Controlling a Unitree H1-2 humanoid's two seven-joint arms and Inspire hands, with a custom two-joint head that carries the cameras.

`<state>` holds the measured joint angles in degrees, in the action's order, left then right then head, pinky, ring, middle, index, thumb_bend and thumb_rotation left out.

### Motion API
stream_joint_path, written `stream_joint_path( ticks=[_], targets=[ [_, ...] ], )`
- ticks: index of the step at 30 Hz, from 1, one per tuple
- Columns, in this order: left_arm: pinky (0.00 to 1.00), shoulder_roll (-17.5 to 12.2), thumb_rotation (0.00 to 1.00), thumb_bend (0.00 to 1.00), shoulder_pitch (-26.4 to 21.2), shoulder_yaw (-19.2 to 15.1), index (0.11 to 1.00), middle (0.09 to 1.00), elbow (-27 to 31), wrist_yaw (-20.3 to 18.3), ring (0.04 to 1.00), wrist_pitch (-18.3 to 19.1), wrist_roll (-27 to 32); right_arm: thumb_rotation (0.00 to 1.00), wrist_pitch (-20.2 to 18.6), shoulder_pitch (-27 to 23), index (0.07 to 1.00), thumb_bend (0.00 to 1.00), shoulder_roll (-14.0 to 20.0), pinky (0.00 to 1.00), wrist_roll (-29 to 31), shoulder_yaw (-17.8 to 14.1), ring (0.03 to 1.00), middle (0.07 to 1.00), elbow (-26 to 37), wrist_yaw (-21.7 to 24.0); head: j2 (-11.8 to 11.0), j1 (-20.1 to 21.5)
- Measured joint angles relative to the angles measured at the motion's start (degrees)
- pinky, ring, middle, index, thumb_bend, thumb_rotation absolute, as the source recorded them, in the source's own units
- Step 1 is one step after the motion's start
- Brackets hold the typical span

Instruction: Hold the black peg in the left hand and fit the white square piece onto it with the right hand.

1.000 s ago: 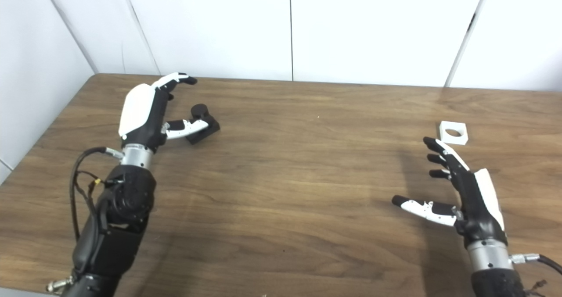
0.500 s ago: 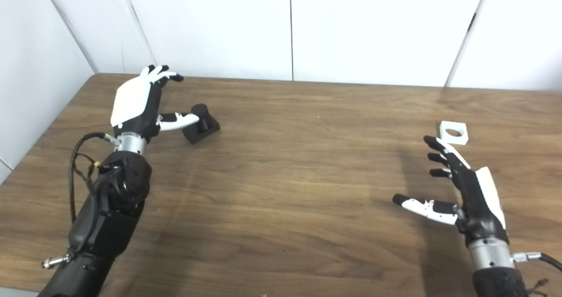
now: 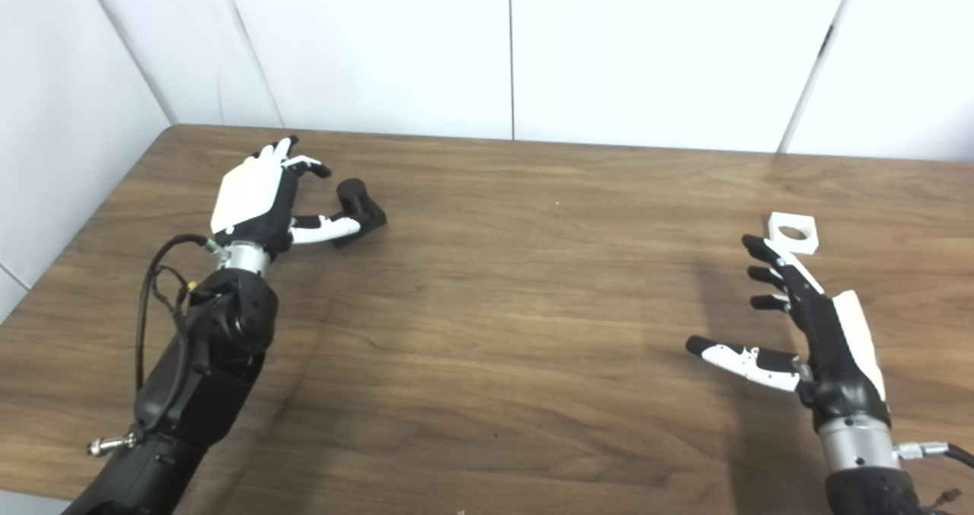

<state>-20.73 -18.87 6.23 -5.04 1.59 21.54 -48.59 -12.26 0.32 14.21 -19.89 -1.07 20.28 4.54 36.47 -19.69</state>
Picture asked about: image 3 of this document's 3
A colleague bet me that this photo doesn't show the thin left wrist wires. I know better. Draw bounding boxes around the thin left wrist wires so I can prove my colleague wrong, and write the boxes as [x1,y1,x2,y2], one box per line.
[148,264,200,326]

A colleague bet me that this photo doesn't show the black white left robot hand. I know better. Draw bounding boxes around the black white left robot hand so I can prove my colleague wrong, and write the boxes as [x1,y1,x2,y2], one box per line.
[210,136,362,256]

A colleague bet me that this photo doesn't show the thin right wrist wires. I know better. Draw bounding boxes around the thin right wrist wires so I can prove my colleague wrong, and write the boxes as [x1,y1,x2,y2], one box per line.
[925,487,963,515]

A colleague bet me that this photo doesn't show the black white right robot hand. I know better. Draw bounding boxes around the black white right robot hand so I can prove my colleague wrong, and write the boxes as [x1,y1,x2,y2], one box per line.
[686,234,891,432]

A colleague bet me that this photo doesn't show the black peg with square base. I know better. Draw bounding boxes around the black peg with square base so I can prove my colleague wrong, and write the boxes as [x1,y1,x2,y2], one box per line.
[331,179,387,250]

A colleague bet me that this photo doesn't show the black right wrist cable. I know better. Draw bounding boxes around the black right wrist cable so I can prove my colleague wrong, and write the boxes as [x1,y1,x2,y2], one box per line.
[894,440,974,470]

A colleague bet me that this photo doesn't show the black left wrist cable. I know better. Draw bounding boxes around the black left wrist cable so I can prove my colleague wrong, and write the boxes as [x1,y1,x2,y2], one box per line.
[135,234,221,394]

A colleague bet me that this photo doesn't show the white square piece with hole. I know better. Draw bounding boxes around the white square piece with hole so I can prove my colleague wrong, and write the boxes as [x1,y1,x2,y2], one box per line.
[767,212,820,256]

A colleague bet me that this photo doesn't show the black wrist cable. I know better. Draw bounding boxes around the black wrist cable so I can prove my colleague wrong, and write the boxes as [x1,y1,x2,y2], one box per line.
[894,440,974,470]
[135,234,221,394]

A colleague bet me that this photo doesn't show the thin wrist wires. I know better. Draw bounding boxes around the thin wrist wires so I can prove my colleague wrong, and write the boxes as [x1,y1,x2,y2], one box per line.
[925,487,963,515]
[148,264,200,326]

